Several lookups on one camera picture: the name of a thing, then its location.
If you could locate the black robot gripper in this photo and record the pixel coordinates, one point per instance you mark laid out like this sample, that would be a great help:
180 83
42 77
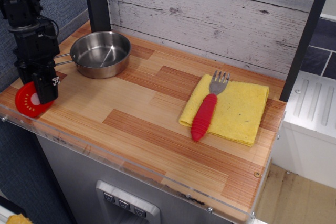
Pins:
37 45

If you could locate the red toy donut slice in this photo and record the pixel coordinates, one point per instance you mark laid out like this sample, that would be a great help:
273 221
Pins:
27 101

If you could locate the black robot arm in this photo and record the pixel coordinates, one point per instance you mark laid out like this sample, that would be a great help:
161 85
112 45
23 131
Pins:
22 10

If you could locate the silver steel pot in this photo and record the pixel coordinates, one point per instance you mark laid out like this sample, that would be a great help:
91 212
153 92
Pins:
100 55

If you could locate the silver toy fridge cabinet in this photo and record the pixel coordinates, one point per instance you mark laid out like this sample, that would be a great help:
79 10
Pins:
77 175

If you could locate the clear acrylic edge guard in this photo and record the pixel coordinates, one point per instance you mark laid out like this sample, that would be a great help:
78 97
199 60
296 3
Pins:
171 162

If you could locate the silver dispenser button panel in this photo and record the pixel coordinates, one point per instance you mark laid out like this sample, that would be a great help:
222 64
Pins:
119 206

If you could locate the yellow object bottom corner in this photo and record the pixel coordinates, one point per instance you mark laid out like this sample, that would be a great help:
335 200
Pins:
18 219

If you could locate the yellow folded cloth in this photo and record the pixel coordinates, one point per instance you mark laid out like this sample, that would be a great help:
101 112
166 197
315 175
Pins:
238 112

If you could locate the white toy sink unit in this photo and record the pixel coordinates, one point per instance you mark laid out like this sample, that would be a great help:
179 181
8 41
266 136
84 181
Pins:
306 139

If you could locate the black left vertical post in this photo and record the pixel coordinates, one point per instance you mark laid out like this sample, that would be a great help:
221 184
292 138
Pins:
99 15

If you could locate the black vertical post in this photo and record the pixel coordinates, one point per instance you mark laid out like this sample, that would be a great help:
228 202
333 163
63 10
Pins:
99 15
308 31

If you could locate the red handled metal fork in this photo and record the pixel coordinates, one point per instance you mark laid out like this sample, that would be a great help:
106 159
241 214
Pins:
203 117

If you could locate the black right vertical post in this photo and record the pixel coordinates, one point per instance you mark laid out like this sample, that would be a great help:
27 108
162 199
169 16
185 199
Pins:
308 31

